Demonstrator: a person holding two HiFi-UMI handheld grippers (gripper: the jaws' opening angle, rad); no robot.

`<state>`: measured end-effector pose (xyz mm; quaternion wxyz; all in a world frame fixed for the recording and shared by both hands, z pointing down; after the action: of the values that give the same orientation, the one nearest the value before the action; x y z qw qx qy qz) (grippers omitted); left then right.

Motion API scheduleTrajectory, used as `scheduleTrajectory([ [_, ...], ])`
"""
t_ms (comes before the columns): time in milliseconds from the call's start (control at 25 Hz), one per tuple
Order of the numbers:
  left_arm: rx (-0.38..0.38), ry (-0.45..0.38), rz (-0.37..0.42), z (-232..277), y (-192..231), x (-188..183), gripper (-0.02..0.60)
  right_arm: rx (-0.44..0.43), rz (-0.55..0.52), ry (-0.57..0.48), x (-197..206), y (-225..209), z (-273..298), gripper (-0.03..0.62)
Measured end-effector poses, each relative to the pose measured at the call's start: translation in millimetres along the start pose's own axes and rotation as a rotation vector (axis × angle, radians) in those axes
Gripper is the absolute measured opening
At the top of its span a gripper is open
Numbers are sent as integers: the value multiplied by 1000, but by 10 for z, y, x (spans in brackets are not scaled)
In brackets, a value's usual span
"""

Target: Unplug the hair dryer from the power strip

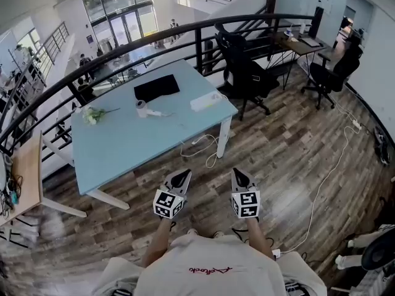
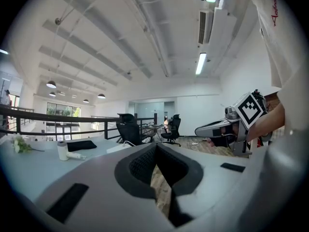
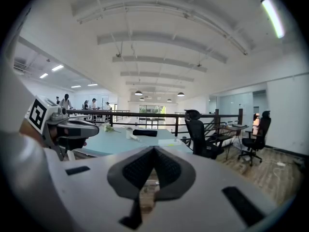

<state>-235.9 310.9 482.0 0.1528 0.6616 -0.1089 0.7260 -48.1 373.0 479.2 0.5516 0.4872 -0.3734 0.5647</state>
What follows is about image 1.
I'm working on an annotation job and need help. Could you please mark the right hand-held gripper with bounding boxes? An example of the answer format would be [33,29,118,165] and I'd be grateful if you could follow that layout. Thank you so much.
[231,167,260,220]

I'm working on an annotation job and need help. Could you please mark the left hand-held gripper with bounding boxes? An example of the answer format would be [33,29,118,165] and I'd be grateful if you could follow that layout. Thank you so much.
[153,168,193,221]

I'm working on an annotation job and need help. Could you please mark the white hair dryer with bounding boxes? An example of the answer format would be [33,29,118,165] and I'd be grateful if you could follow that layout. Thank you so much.
[135,99,164,119]

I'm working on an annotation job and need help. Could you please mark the white power strip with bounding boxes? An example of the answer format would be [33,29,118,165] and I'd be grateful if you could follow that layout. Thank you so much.
[189,92,231,112]

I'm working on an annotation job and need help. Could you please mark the person's left forearm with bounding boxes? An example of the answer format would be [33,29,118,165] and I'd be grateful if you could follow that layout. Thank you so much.
[141,217,173,269]

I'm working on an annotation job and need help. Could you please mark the person's right forearm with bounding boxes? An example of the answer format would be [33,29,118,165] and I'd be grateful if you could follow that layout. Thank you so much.
[245,216,276,261]

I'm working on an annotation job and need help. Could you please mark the beige shirt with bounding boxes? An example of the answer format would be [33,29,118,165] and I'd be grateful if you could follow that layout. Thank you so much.
[92,234,328,296]

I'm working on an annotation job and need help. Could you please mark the black folded cloth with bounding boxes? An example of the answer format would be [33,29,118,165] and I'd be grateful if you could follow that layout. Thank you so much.
[133,74,181,104]

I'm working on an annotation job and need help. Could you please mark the black high-back office chair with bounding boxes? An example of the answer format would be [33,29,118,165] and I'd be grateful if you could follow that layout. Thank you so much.
[214,22,280,121]

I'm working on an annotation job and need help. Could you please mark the white flower bouquet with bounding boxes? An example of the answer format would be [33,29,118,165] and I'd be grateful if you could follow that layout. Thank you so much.
[82,105,121,125]

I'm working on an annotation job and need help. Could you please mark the black wheeled device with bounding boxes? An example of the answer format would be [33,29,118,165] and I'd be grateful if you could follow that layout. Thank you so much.
[373,125,391,167]

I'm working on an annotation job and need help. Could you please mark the dark wooden desk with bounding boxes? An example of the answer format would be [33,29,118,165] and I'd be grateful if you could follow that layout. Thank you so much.
[276,30,327,91]

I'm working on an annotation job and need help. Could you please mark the black round seat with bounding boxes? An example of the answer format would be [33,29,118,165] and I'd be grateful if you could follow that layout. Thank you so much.
[360,226,395,273]

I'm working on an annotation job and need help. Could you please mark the light wooden side table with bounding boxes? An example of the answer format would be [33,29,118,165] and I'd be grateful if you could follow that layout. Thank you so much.
[0,130,43,228]

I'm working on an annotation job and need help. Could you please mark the gray laptop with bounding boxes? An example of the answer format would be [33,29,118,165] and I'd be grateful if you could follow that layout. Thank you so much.
[297,36,322,49]

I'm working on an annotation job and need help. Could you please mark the glass entrance doors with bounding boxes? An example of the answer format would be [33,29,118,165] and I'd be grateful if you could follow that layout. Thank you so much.
[81,0,160,47]

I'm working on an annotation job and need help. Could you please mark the black tower box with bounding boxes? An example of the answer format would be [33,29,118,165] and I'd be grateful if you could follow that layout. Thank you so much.
[311,6,325,40]

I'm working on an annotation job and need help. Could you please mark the cream looped cable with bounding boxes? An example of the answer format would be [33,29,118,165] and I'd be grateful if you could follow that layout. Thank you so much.
[180,133,220,168]

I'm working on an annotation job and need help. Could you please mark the long white cable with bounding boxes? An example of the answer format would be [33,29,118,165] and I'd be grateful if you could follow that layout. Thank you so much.
[279,125,354,254]

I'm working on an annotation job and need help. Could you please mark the short white cable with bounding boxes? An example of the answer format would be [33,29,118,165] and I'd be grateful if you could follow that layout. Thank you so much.
[330,99,356,122]

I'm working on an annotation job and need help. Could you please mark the white stool frame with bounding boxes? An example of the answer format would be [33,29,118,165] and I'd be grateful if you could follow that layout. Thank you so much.
[335,226,390,271]

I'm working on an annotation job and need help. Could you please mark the black cable tangle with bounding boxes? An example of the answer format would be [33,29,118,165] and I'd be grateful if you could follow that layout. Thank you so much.
[0,164,23,219]

